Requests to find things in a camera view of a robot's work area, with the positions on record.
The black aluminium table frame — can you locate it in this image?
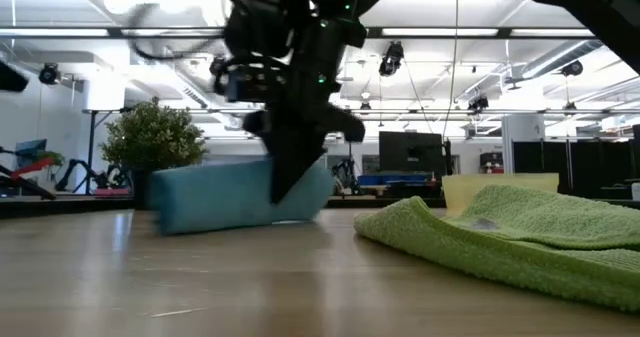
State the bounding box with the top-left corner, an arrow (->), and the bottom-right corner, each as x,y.
0,195 -> 640,221

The small background plant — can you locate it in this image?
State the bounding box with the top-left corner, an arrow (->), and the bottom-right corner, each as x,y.
34,149 -> 67,169

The black office partition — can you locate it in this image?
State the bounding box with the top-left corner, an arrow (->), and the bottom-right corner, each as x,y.
511,137 -> 640,201

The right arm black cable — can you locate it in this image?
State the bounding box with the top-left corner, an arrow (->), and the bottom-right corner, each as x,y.
124,0 -> 301,63

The black ceiling spotlight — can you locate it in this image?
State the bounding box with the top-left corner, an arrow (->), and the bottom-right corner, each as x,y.
467,94 -> 490,113
37,62 -> 62,85
377,39 -> 406,78
559,59 -> 585,78

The black overhead light bar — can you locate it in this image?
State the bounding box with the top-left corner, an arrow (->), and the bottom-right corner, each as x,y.
0,25 -> 640,42

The black computer monitor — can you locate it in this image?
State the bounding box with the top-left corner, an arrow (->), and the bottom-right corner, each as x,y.
377,130 -> 447,179

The green potted plant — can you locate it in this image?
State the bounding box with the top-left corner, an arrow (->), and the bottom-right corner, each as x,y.
98,95 -> 208,211

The blue storage bin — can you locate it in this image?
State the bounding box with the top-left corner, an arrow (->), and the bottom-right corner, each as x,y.
357,174 -> 432,187

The thin hanging cable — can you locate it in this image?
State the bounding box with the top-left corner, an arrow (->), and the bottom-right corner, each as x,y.
441,0 -> 460,139

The red and black device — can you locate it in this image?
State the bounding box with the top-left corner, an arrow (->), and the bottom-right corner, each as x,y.
0,145 -> 58,202

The white pillar cabinet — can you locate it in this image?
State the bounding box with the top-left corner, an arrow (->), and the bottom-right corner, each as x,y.
500,113 -> 547,175

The background robot rig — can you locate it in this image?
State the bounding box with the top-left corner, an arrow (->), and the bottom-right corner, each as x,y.
332,156 -> 361,196

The blue wall poster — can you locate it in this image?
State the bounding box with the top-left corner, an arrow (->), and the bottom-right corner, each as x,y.
14,138 -> 49,166

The green microfiber towel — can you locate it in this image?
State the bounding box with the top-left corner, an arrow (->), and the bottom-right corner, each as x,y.
352,183 -> 640,313

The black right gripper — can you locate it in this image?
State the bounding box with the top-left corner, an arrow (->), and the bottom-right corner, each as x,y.
242,20 -> 370,206

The pink flat object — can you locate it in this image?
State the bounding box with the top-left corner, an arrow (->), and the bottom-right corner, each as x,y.
92,186 -> 131,199

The yellow plastic basket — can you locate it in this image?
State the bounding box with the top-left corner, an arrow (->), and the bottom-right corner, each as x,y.
441,172 -> 561,218

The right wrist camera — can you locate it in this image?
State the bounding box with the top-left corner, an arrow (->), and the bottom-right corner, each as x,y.
219,64 -> 290,105

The blue microfiber towel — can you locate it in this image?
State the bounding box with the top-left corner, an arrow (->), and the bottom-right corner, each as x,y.
148,155 -> 336,237

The black stand pole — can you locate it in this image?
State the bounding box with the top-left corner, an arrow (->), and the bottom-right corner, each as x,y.
81,108 -> 124,197

